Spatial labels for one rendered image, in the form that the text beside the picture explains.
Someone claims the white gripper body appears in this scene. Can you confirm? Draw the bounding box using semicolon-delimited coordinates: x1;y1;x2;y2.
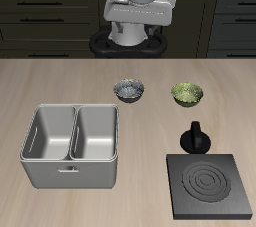
103;0;177;28

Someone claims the green bowl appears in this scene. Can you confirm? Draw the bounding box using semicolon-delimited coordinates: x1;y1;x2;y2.
170;82;205;108

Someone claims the flat black base plate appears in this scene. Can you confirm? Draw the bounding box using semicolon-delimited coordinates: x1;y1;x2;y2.
88;25;168;59

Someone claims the grey bowl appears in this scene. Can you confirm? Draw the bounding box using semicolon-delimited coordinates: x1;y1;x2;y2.
113;78;146;104

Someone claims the dark brown kitchen cupboard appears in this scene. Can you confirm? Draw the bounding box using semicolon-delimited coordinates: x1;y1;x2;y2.
0;0;218;60

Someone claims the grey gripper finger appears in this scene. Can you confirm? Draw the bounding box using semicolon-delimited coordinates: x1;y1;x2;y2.
114;20;125;34
147;25;163;38

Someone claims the white basket with two bins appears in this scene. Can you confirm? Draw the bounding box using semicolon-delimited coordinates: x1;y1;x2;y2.
18;103;120;191

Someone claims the round black stove knob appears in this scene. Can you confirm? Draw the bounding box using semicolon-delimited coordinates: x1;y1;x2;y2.
179;120;212;155

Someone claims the dark grey kitchen cupboard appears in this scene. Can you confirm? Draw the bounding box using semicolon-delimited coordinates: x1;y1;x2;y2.
205;0;256;60

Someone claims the dark grey stove plate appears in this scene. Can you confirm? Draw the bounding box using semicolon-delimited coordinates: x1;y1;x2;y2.
165;152;254;221

